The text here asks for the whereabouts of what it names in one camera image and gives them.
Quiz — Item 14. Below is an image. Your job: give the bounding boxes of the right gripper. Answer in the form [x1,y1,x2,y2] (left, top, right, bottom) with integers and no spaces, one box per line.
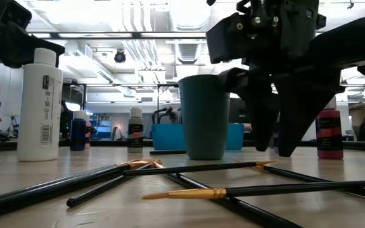
[219,0,365,158]

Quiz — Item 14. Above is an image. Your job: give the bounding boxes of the purple paint bottle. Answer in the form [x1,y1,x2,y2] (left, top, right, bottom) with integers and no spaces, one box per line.
[271,131,281,155]

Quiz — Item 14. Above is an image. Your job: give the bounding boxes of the crimson paint bottle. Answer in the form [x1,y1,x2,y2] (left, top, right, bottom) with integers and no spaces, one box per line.
[315,96,344,160]

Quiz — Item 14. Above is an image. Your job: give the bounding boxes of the large white bottle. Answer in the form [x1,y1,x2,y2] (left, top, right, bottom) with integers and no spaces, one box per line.
[16,47,65,163]

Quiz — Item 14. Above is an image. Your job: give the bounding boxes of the black paintbrush gold ferrule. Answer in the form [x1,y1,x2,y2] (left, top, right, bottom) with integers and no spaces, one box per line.
[141,179,365,201]
[122,160,278,177]

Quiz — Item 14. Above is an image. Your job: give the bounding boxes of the navy blue paint bottle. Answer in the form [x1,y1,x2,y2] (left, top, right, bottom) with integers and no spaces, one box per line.
[70,109,87,152]

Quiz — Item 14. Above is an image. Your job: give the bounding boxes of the taupe paint bottle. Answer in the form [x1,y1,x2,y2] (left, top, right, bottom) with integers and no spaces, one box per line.
[127,106,144,155]

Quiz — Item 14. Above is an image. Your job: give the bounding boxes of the black monitor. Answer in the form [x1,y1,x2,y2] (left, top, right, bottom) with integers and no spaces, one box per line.
[229,98,250,124]

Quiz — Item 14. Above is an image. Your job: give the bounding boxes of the black paintbrush orange bristles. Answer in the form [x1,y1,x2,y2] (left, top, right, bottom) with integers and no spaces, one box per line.
[235,159,365,203]

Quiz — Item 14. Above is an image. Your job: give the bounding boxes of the teal plastic cup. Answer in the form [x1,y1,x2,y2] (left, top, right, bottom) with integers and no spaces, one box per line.
[178,74,231,161]

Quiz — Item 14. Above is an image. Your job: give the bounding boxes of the blue storage shelf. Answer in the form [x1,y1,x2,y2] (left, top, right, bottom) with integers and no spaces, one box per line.
[90,115,112,140]

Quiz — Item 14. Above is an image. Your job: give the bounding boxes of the teal plastic bin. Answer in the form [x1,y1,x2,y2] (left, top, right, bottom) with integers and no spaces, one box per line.
[151,122,245,151]

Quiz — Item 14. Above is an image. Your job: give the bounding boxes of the black brush silver ferrule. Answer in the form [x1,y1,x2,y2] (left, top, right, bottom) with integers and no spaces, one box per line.
[149,149,188,156]

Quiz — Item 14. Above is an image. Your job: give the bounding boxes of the thin black paintbrush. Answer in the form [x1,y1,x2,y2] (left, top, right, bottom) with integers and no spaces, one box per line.
[66,161,164,209]

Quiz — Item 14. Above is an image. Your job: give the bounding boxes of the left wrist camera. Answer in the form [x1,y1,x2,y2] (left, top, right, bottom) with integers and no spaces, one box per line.
[0,0,33,31]

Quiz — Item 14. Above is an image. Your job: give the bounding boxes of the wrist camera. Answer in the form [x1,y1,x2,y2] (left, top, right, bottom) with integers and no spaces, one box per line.
[205,0,285,65]
[0,0,33,31]

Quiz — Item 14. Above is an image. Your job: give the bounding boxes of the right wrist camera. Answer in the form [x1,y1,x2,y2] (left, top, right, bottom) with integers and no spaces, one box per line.
[205,0,285,65]

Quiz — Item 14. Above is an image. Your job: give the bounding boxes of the black table frame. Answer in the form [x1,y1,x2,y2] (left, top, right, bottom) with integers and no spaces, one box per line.
[0,139,365,153]

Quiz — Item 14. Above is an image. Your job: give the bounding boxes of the black ceiling camera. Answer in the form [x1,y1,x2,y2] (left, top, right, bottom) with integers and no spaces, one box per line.
[113,49,127,64]

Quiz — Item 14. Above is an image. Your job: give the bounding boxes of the black overhead frame bar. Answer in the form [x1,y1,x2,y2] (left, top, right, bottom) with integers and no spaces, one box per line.
[27,30,207,40]

